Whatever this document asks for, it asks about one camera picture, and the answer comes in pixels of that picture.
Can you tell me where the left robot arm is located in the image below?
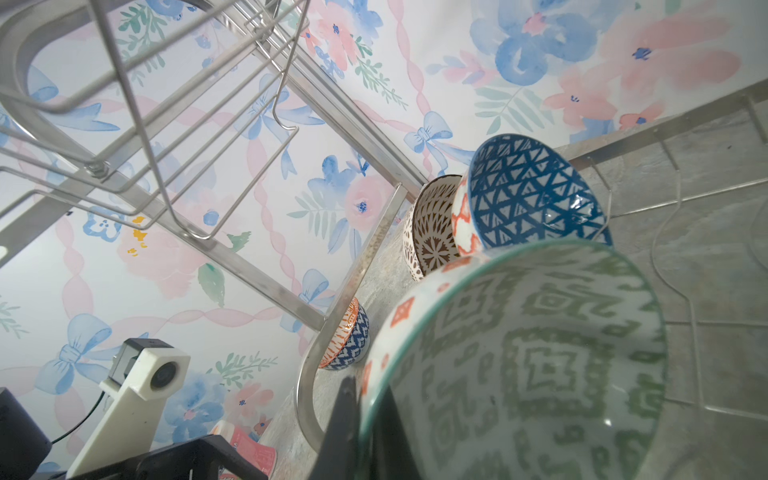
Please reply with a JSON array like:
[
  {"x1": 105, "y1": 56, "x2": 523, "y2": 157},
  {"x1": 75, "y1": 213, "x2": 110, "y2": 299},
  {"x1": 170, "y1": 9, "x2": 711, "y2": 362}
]
[{"x1": 1, "y1": 388, "x2": 268, "y2": 480}]

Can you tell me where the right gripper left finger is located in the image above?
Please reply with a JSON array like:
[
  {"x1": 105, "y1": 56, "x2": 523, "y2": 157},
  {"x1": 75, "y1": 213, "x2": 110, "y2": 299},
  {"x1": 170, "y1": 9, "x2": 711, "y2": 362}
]
[{"x1": 308, "y1": 377, "x2": 360, "y2": 480}]

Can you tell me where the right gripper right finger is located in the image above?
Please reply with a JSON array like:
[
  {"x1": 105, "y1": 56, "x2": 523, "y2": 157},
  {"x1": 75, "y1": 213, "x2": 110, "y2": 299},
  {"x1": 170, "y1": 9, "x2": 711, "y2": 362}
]
[{"x1": 371, "y1": 389, "x2": 420, "y2": 480}]

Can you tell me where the orange patterned bowl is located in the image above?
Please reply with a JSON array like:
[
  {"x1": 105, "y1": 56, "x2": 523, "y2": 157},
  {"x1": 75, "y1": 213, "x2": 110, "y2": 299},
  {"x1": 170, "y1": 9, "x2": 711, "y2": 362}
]
[{"x1": 319, "y1": 298, "x2": 370, "y2": 371}]

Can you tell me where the dark blue patterned bowl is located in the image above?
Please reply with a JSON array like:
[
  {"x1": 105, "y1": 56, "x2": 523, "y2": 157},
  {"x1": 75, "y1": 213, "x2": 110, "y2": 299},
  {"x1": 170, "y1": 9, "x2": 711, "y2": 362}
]
[{"x1": 451, "y1": 134, "x2": 613, "y2": 256}]

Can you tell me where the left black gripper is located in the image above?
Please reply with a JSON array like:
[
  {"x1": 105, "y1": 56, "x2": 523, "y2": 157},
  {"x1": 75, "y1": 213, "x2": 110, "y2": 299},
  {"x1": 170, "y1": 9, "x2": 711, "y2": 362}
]
[{"x1": 47, "y1": 435, "x2": 267, "y2": 480}]

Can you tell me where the pale green patterned bowl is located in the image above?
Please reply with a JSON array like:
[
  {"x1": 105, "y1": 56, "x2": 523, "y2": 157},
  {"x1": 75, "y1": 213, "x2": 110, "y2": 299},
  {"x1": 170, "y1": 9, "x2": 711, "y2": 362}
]
[{"x1": 357, "y1": 240, "x2": 667, "y2": 479}]

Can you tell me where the chrome wire dish rack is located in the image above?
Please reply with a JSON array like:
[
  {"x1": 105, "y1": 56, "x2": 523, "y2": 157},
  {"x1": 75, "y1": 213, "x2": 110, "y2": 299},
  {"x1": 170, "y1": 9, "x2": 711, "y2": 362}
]
[{"x1": 1, "y1": 1, "x2": 767, "y2": 468}]

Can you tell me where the white maroon patterned bowl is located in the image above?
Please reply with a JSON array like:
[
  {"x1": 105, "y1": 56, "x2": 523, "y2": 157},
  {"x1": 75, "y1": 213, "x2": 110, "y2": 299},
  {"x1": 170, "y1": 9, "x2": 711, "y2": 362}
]
[{"x1": 402, "y1": 174, "x2": 462, "y2": 282}]

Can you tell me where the pink white cup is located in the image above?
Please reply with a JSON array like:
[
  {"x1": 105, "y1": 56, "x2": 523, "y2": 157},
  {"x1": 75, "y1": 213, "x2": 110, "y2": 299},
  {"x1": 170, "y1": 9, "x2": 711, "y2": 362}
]
[{"x1": 210, "y1": 420, "x2": 278, "y2": 477}]

